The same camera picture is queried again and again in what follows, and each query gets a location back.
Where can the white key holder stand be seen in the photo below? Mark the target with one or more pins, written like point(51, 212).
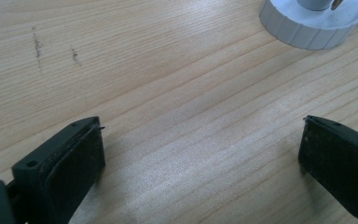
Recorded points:
point(304, 28)

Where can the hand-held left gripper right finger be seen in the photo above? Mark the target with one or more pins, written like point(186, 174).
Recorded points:
point(341, 161)

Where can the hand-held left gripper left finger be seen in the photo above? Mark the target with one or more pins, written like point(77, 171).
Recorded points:
point(59, 168)

